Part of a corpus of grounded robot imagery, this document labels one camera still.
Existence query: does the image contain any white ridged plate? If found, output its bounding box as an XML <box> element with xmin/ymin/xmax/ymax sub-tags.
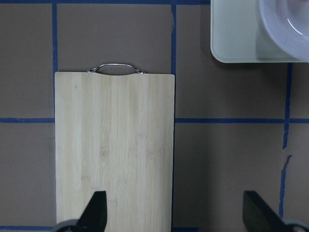
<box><xmin>259</xmin><ymin>0</ymin><xmax>309</xmax><ymax>62</ymax></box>

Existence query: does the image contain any cream bear print tray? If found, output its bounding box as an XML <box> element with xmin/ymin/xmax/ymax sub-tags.
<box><xmin>211</xmin><ymin>0</ymin><xmax>302</xmax><ymax>63</ymax></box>

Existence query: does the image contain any bamboo cutting board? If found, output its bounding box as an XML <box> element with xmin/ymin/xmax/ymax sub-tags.
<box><xmin>55</xmin><ymin>72</ymin><xmax>175</xmax><ymax>232</ymax></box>

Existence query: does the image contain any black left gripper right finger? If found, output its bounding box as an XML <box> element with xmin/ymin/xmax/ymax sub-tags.
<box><xmin>243</xmin><ymin>191</ymin><xmax>286</xmax><ymax>232</ymax></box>

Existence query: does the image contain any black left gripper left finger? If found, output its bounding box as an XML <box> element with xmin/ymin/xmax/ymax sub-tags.
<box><xmin>76</xmin><ymin>191</ymin><xmax>108</xmax><ymax>232</ymax></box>

